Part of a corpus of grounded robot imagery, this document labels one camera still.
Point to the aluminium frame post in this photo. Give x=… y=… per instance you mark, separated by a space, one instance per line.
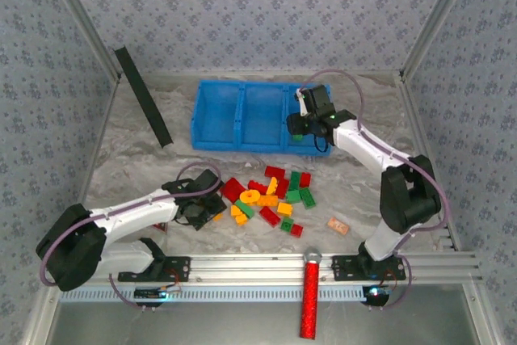
x=84 y=18
x=436 y=18

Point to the slanted yellow lego brick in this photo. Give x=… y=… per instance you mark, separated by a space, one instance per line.
x=271 y=186

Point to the red glitter microphone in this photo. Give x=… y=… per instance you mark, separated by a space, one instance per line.
x=310 y=300

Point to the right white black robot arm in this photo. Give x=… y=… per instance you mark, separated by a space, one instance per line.
x=363 y=143

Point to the left black mount plate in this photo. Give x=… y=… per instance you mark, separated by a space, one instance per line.
x=182 y=274

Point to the red triangle sign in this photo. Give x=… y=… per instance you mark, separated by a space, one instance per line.
x=160 y=228

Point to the small orange printed tile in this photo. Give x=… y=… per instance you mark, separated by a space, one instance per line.
x=337 y=225

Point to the aluminium side rail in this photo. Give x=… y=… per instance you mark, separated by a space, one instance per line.
x=98 y=139
x=422 y=139

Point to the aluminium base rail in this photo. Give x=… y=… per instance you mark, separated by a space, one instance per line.
x=250 y=266

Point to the large red lego brick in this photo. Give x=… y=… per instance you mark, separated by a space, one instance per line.
x=233 y=189

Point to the long black bar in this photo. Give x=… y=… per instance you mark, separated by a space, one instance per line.
x=141 y=94

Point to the right round circuit board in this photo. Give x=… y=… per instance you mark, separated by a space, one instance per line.
x=375 y=296

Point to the long green lego brick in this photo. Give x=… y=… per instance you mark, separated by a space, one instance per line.
x=308 y=198

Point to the long yellow lego brick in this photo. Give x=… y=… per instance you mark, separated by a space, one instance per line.
x=268 y=200

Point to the left black circuit board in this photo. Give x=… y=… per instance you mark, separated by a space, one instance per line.
x=149 y=293

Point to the right black mount plate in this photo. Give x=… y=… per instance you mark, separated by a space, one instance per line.
x=343 y=268

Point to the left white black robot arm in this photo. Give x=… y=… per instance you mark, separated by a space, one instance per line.
x=133 y=211

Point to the black mount plate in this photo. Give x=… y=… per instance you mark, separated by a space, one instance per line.
x=182 y=274
x=343 y=268

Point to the long red lego brick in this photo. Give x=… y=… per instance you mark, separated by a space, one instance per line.
x=282 y=188
x=270 y=215

